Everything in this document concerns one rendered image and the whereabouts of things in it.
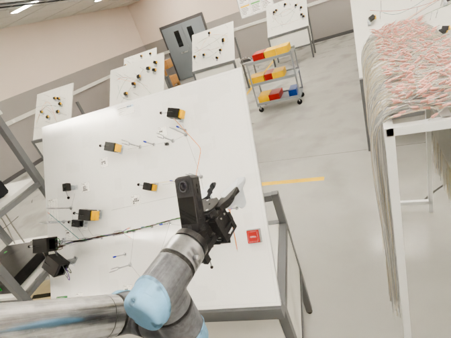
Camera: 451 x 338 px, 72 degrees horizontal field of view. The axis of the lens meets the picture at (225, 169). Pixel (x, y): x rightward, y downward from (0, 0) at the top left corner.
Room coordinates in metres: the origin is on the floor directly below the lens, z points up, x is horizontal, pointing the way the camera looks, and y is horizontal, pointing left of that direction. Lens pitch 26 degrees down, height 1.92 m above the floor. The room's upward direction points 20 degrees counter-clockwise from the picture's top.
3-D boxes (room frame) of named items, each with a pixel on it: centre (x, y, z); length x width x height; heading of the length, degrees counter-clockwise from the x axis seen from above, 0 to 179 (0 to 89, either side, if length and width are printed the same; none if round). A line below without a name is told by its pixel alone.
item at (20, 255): (1.50, 1.30, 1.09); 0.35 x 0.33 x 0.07; 70
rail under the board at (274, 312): (1.06, 0.53, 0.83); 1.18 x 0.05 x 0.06; 70
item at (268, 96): (5.91, -1.43, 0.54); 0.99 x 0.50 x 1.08; 63
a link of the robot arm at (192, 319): (0.42, 0.19, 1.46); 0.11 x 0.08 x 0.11; 56
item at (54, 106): (6.71, 2.94, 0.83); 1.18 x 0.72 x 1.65; 60
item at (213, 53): (8.24, -0.73, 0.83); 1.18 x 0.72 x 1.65; 61
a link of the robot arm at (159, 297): (0.41, 0.17, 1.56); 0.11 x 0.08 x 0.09; 146
